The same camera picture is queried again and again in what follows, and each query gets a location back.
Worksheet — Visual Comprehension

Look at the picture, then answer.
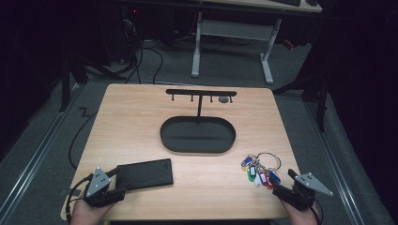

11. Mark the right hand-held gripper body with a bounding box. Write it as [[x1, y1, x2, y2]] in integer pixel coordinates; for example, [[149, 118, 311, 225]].
[[271, 172, 334, 211]]

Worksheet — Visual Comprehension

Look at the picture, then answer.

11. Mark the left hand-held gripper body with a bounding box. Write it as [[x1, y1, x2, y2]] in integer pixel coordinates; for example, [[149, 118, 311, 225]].
[[83, 167, 127, 208]]

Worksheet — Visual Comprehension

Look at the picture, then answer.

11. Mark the key ring with coloured tags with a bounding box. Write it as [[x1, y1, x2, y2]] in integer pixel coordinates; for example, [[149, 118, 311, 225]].
[[240, 152, 283, 190]]

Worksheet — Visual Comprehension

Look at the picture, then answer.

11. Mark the black wallet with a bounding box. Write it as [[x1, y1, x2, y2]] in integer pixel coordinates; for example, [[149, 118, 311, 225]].
[[115, 157, 175, 190]]

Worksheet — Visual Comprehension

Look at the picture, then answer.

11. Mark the black key rack with tray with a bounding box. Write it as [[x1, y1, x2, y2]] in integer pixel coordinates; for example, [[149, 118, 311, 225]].
[[160, 88, 237, 155]]

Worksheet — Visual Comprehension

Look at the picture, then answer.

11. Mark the person's left hand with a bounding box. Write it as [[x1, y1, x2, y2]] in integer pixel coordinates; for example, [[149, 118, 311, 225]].
[[69, 200, 115, 225]]

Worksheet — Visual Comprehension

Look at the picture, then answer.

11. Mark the person's right hand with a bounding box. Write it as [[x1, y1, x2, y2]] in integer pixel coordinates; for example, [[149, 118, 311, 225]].
[[280, 200, 321, 225]]

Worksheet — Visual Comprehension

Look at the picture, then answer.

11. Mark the grey tape strip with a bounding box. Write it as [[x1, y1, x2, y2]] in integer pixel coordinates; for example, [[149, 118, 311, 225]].
[[57, 187, 75, 197]]

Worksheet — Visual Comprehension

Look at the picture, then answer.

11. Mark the black metal stand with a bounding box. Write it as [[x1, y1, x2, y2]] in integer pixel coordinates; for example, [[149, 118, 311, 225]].
[[272, 69, 330, 133], [58, 51, 127, 113]]

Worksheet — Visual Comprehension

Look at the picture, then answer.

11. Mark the dark computer tower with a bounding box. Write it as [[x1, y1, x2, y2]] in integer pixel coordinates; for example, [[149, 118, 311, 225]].
[[119, 5, 143, 65]]

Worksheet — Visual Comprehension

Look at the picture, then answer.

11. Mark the white-legged wooden desk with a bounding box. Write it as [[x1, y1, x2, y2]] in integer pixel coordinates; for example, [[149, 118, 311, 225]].
[[191, 0, 323, 85]]

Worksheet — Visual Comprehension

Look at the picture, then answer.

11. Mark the black keyboard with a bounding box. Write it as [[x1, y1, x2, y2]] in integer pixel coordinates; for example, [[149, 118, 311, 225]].
[[270, 0, 302, 8]]

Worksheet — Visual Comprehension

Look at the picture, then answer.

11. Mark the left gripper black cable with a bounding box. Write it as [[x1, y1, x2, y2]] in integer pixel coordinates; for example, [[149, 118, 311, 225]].
[[66, 172, 95, 225]]

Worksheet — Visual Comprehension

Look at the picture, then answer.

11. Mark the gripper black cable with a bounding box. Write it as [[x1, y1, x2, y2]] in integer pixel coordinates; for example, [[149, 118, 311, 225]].
[[66, 172, 95, 225], [308, 196, 324, 225]]

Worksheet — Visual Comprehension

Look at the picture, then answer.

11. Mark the metal floor rail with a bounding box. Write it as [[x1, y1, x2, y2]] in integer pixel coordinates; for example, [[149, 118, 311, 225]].
[[303, 99, 366, 225], [0, 83, 82, 218]]

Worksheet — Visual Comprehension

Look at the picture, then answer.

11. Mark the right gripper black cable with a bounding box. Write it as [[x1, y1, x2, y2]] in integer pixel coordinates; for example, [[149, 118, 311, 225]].
[[308, 196, 324, 225]]

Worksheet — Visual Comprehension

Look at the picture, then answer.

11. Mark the black floor cable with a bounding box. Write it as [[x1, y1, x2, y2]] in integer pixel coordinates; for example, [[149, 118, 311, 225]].
[[68, 107, 99, 170]]

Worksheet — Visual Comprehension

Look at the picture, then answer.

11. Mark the bundle of black cables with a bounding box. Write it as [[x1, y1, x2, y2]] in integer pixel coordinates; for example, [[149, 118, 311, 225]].
[[123, 18, 164, 85]]

